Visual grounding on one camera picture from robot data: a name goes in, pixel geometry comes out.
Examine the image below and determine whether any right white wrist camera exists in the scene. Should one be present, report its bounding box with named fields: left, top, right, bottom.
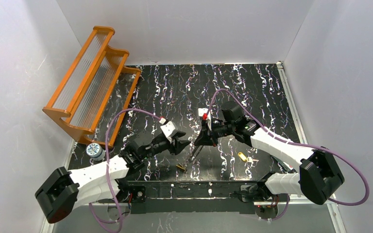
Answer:
left=198, top=108, right=212, bottom=131

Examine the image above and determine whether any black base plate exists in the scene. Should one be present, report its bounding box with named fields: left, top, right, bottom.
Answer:
left=117, top=181, right=281, bottom=218

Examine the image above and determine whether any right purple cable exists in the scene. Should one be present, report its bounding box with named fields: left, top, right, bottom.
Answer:
left=205, top=88, right=371, bottom=221

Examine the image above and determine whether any orange wooden rack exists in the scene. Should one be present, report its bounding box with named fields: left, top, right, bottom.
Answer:
left=42, top=26, right=141, bottom=148

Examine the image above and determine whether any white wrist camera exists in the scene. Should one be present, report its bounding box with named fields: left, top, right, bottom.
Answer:
left=198, top=108, right=212, bottom=131
left=159, top=117, right=177, bottom=143

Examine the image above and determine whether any purple cable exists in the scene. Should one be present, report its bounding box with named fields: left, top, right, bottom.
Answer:
left=88, top=108, right=166, bottom=233
left=205, top=88, right=371, bottom=221

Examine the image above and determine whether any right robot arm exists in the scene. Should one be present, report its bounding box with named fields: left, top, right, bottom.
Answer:
left=194, top=101, right=345, bottom=205

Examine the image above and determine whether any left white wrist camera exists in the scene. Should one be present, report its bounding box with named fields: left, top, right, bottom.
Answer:
left=159, top=117, right=177, bottom=143

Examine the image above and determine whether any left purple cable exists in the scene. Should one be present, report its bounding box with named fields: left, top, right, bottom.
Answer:
left=88, top=108, right=166, bottom=233

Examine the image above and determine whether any white keyring holder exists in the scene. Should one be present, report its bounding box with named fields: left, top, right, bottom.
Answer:
left=185, top=145, right=203, bottom=164

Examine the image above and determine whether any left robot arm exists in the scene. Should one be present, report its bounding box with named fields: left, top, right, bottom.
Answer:
left=34, top=131, right=190, bottom=223

